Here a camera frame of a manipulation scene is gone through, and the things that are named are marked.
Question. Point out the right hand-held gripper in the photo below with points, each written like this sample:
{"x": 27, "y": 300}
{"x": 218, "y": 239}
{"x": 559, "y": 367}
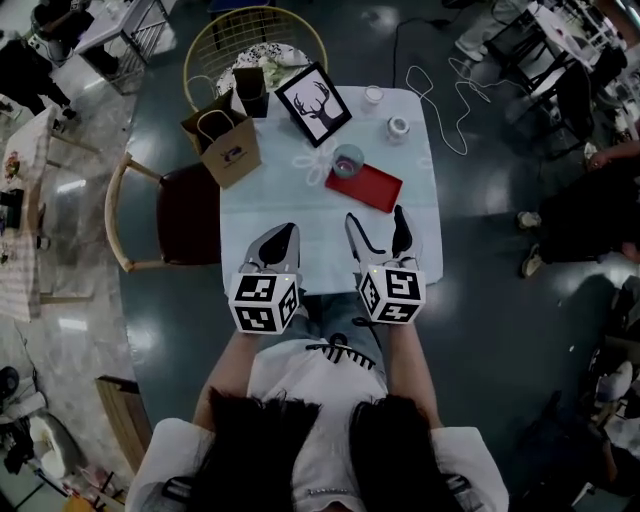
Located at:
{"x": 395, "y": 292}

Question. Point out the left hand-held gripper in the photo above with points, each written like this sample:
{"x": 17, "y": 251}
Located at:
{"x": 262, "y": 302}

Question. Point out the red box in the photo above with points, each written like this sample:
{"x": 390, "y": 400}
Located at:
{"x": 372, "y": 190}

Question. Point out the grey-blue glass cup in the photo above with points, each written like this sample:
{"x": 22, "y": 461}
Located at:
{"x": 347, "y": 161}

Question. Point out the person's left forearm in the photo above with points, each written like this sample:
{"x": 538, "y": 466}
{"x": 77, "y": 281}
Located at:
{"x": 225, "y": 380}

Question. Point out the person's right forearm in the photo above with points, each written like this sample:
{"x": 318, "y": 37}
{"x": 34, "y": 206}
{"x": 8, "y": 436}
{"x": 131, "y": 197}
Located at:
{"x": 412, "y": 370}

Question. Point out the table with white tablecloth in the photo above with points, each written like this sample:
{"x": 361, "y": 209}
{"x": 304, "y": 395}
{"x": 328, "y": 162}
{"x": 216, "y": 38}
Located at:
{"x": 320, "y": 225}

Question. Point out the person's blue jeans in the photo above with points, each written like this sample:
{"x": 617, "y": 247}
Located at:
{"x": 330, "y": 315}

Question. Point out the wooden chair dark red seat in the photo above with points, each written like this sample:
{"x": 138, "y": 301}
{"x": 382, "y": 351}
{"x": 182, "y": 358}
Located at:
{"x": 185, "y": 215}

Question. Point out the brown paper bag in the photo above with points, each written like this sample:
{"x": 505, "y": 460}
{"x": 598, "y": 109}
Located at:
{"x": 232, "y": 150}

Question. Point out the white candle glass jar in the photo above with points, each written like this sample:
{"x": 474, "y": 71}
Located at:
{"x": 372, "y": 99}

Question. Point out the person's white t-shirt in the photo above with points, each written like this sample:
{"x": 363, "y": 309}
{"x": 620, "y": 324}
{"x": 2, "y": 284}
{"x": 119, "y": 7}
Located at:
{"x": 315, "y": 400}

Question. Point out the black framed deer picture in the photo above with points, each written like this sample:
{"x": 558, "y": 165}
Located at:
{"x": 312, "y": 102}

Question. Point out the black square container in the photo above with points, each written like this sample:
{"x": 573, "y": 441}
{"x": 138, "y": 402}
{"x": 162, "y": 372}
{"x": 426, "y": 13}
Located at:
{"x": 250, "y": 92}

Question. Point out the patterned chair cushion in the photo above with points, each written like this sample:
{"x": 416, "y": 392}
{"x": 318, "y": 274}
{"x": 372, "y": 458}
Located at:
{"x": 260, "y": 57}

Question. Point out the dark grey chair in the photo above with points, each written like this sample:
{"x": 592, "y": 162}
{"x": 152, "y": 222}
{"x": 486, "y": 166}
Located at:
{"x": 540, "y": 90}

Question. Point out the wooden bench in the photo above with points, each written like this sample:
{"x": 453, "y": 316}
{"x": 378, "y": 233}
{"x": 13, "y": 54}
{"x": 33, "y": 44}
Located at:
{"x": 122, "y": 420}

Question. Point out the table with floral cloth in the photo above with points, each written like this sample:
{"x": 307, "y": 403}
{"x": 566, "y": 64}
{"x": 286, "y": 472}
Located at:
{"x": 25, "y": 250}

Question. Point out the white table with metal rack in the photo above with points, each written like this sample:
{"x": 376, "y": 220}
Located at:
{"x": 125, "y": 30}

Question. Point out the white top black leg table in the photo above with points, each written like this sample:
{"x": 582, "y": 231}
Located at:
{"x": 570, "y": 30}

